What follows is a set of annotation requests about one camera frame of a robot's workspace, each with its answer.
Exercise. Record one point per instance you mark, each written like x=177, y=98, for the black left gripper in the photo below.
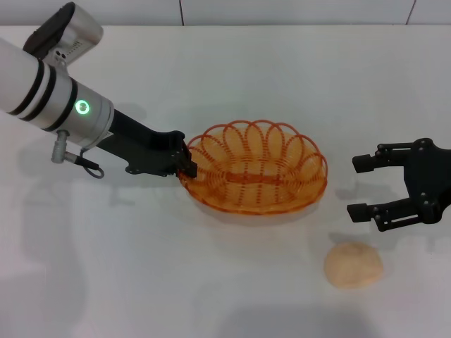
x=144, y=151

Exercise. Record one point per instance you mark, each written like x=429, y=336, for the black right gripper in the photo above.
x=430, y=183

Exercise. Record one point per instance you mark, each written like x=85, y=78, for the orange plastic woven basket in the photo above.
x=257, y=183

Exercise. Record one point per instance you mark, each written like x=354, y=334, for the round tan bread bun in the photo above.
x=353, y=266

